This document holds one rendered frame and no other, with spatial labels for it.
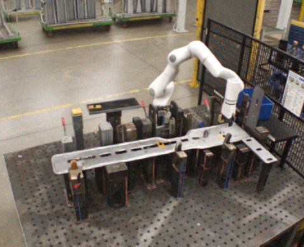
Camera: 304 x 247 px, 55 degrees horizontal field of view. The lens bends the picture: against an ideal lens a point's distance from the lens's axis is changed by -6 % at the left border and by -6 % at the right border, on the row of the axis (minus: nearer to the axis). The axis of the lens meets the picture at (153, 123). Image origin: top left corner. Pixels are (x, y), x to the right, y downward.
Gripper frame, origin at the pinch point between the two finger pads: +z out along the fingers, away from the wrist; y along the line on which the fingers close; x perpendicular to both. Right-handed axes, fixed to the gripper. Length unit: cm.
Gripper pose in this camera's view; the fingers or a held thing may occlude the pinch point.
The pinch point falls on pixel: (226, 121)
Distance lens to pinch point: 217.1
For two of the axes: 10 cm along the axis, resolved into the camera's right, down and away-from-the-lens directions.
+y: 3.6, 4.9, -7.9
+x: 9.3, -1.5, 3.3
